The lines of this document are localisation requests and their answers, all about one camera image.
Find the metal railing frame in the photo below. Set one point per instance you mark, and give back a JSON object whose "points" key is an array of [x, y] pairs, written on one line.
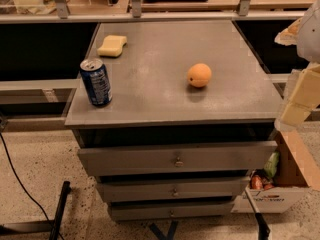
{"points": [[39, 11]]}

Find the bottom grey drawer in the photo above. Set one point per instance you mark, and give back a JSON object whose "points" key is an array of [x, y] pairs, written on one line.
{"points": [[169, 210]]}

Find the middle grey drawer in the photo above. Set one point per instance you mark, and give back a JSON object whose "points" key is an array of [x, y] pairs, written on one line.
{"points": [[172, 189]]}

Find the orange fruit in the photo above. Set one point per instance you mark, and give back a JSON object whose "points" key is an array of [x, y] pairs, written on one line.
{"points": [[199, 75]]}

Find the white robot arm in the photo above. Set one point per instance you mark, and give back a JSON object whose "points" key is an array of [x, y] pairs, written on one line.
{"points": [[308, 43]]}

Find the yellow sponge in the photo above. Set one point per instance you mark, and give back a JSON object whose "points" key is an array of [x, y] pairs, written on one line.
{"points": [[112, 46]]}

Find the cardboard box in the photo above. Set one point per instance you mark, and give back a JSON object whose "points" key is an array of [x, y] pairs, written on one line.
{"points": [[297, 174]]}

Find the blue soda can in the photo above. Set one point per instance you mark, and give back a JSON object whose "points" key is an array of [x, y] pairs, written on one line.
{"points": [[96, 81]]}

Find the black handled tool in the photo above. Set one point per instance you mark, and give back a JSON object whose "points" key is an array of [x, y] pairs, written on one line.
{"points": [[263, 228]]}

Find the grey drawer cabinet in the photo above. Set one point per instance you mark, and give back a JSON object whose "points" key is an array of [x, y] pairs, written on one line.
{"points": [[153, 103]]}

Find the orange snack packets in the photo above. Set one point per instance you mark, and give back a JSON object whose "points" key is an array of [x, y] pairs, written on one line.
{"points": [[260, 183]]}

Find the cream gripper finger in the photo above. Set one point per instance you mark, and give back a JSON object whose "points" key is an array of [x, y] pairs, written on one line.
{"points": [[289, 35], [305, 96]]}

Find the top grey drawer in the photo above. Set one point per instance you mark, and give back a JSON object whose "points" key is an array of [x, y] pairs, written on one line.
{"points": [[155, 159]]}

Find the green snack bag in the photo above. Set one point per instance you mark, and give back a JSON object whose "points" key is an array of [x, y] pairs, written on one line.
{"points": [[270, 168]]}

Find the grey drawer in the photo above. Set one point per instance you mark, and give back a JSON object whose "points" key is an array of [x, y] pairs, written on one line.
{"points": [[172, 189], [169, 210], [155, 159]]}

